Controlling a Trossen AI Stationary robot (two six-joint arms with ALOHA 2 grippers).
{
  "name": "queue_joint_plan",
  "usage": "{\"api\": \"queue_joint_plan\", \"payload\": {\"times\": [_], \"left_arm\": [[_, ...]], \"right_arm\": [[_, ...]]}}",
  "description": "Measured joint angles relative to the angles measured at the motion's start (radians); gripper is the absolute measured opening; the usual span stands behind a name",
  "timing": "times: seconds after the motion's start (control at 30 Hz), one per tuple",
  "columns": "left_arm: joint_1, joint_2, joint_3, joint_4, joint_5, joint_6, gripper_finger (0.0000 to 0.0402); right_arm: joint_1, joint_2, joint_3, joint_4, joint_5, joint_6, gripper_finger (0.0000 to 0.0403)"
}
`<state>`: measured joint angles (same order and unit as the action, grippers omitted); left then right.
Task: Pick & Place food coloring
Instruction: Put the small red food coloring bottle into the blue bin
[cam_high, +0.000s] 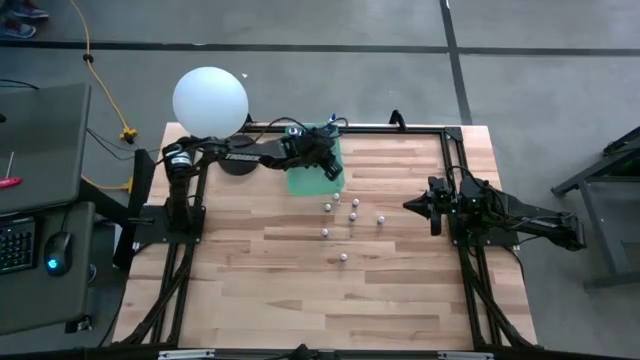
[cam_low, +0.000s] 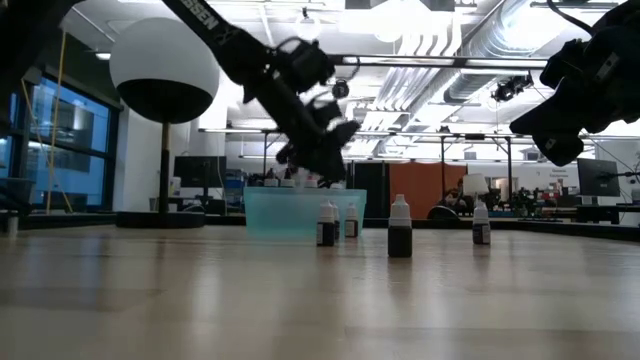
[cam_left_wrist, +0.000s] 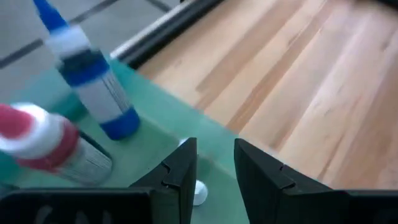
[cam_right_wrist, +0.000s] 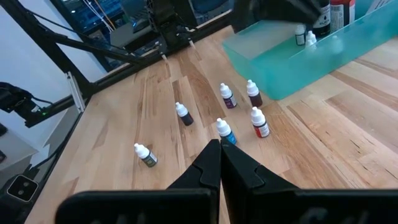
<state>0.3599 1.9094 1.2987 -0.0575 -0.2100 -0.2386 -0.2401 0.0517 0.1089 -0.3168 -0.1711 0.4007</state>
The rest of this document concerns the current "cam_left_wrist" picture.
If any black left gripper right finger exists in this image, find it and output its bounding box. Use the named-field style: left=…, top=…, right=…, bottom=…
left=233, top=138, right=398, bottom=224

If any large blue food coloring bottle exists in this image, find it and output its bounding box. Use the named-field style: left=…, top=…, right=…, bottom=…
left=32, top=0, right=141, bottom=141

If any large red food coloring bottle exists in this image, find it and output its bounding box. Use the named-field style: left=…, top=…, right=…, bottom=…
left=0, top=102, right=113, bottom=187

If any teal translucent plastic bin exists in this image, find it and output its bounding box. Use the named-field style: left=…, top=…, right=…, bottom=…
left=0, top=57, right=280, bottom=224

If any black aluminium table frame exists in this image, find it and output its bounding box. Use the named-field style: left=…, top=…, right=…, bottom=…
left=110, top=0, right=225, bottom=70

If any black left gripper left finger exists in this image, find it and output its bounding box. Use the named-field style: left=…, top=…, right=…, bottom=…
left=0, top=137, right=198, bottom=224

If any small dark food coloring bottle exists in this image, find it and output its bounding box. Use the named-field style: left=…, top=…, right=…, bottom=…
left=192, top=179, right=208, bottom=207

